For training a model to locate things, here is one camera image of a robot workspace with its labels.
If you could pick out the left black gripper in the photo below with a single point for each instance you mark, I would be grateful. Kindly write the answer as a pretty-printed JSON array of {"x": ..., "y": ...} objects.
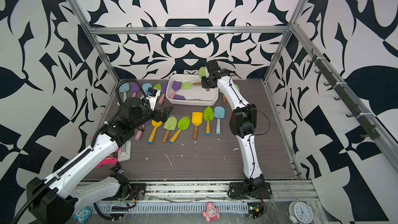
[{"x": 165, "y": 114}]

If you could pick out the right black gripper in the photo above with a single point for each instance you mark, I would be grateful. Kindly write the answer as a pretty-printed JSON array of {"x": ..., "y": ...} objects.
[{"x": 204, "y": 82}]

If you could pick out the purple pointed shovel pink handle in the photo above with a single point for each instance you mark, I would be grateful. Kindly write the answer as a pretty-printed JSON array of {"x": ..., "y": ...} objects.
[{"x": 141, "y": 130}]

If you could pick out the yellow toy shovel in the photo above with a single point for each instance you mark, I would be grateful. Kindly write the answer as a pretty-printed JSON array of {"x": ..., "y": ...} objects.
[{"x": 155, "y": 125}]

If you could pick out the purple square shovel pink handle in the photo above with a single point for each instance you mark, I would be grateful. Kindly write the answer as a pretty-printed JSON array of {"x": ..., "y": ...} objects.
[{"x": 135, "y": 88}]

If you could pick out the white plastic storage box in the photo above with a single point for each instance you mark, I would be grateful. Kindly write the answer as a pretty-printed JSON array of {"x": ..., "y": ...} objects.
[{"x": 197, "y": 92}]

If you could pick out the teal square shovel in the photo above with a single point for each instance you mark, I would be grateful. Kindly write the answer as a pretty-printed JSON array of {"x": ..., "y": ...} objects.
[{"x": 124, "y": 88}]

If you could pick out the blue toy shovel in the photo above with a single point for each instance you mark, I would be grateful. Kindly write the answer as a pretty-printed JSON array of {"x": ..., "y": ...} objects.
[{"x": 146, "y": 86}]

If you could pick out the green shovel brown wooden handle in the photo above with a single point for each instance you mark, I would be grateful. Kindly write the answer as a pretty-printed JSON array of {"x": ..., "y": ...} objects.
[{"x": 223, "y": 97}]

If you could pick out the green square shovel wooden handle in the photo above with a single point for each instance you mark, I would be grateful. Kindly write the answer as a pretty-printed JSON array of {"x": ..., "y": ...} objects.
[{"x": 189, "y": 85}]

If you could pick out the light blue pointed shovel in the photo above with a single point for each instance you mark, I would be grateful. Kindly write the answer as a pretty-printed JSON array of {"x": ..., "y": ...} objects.
[{"x": 219, "y": 113}]

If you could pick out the green shovel yellow blue-tipped handle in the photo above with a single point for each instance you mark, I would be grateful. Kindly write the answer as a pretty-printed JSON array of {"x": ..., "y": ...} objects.
[{"x": 208, "y": 117}]

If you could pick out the yellow shovel wooden handle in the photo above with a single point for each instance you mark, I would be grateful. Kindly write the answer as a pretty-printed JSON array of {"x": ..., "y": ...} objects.
[{"x": 197, "y": 118}]

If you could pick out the green pointed shovel yellow handle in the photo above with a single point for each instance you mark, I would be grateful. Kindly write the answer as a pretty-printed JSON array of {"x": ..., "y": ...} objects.
[{"x": 183, "y": 124}]

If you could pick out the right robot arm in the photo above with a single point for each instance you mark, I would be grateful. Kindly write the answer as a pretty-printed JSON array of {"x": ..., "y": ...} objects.
[{"x": 243, "y": 121}]

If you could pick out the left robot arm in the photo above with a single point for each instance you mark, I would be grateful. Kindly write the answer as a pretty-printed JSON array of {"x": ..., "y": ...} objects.
[{"x": 55, "y": 199}]

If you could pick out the white brush block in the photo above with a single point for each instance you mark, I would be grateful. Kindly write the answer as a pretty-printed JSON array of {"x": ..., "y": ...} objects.
[{"x": 124, "y": 153}]

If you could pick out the pink striped plush doll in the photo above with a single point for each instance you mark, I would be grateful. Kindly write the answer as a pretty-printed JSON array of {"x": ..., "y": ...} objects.
[{"x": 107, "y": 161}]

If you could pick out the blue owl toy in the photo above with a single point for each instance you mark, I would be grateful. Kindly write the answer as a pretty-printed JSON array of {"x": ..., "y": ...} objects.
[{"x": 82, "y": 215}]

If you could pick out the pink bear toy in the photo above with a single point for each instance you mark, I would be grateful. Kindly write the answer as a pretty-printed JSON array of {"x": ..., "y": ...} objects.
[{"x": 211, "y": 213}]

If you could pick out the small green circuit board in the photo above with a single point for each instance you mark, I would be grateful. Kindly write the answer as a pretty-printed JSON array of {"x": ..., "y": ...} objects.
[{"x": 256, "y": 210}]

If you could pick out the white alarm clock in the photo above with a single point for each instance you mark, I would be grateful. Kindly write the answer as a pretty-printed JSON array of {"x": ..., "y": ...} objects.
[{"x": 300, "y": 213}]

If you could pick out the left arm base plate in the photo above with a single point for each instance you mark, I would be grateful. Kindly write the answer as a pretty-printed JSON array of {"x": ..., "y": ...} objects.
[{"x": 133, "y": 191}]

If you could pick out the white slotted cable duct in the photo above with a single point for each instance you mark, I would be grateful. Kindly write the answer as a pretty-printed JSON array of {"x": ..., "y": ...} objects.
[{"x": 176, "y": 208}]

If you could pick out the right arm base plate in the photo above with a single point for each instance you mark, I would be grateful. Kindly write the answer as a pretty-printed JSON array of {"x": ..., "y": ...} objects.
[{"x": 243, "y": 191}]

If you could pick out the black wall hook rack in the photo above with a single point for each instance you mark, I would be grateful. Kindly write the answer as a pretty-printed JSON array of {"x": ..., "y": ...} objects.
[{"x": 345, "y": 94}]

